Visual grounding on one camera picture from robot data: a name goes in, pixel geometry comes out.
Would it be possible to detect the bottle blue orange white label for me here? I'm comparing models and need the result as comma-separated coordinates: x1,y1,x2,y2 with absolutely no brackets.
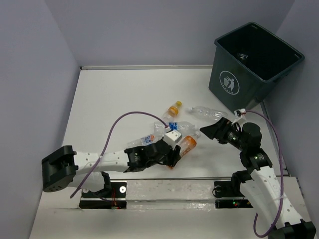
127,134,161,148

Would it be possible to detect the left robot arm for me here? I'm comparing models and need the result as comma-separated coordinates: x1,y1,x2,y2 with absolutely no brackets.
41,139,181,197

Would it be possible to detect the dark green plastic bin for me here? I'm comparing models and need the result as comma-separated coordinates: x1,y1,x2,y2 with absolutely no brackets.
209,22,305,112

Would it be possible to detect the large clear unlabeled bottle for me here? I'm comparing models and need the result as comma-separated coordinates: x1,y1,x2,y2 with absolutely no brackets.
186,106,228,121

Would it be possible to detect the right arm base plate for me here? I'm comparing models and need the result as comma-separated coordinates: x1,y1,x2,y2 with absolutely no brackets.
212,181,253,209

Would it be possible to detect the clear bottle blue label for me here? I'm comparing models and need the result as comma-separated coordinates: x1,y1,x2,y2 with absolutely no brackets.
154,121,198,136

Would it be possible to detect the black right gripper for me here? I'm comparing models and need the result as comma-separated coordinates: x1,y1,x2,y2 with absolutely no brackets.
199,117,246,151

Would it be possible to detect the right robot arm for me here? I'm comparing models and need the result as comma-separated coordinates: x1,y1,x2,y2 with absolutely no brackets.
200,118,317,239

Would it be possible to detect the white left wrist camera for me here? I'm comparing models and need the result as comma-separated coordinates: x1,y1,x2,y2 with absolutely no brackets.
163,130,182,144

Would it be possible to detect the large orange label bottle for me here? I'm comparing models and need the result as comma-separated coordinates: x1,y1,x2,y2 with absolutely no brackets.
179,131,201,157

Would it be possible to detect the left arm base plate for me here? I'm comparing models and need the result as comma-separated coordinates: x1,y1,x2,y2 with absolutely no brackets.
79,180,127,210

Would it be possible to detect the small bottle yellow cap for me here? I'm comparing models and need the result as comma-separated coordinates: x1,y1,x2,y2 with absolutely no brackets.
161,101,182,123

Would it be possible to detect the clear ribbed bottle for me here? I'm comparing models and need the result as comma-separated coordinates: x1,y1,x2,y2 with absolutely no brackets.
237,52,249,61

